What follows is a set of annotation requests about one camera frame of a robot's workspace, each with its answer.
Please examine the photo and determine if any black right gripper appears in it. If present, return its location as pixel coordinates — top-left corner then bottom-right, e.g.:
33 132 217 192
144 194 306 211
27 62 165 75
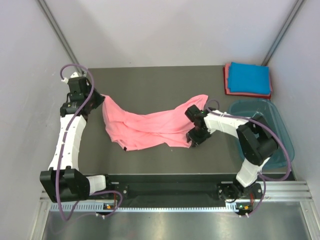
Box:
186 126 212 148

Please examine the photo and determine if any pink t-shirt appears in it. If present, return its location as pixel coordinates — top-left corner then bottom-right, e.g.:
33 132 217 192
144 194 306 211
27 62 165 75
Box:
102 94 209 151

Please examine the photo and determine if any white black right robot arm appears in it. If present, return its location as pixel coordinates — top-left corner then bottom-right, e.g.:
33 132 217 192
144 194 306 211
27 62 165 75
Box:
185 105 279 202

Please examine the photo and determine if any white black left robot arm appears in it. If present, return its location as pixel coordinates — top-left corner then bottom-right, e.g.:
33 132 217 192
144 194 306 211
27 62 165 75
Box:
39 72 114 203

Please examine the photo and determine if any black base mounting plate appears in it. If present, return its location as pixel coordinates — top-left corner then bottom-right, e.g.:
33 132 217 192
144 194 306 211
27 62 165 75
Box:
107 174 262 201

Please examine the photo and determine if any teal transparent plastic bin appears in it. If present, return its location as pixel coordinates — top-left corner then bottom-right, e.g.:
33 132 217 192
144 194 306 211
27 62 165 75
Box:
227 98 296 172

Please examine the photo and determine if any folded blue t-shirt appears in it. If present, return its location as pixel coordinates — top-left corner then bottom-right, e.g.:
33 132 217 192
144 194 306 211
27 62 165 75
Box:
227 62 271 95

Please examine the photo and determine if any folded dark red t-shirt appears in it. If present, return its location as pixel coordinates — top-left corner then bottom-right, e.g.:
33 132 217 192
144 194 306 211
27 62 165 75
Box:
222 65 273 100

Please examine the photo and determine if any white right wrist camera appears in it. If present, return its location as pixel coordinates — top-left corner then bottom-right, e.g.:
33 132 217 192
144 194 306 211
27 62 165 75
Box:
204 107 217 115

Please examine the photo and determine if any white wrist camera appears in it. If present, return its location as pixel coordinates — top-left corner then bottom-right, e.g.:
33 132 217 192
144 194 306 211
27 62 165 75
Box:
61 72 83 84
204 107 217 115

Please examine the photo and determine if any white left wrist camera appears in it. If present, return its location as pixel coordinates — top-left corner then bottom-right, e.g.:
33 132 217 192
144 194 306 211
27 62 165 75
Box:
61 72 83 84

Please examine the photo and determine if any aluminium frame rail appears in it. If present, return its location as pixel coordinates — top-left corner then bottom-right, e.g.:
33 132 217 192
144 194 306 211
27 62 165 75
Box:
39 181 313 201

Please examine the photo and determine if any grey slotted cable duct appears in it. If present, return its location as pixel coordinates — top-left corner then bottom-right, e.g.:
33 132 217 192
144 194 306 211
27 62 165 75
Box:
49 201 252 213

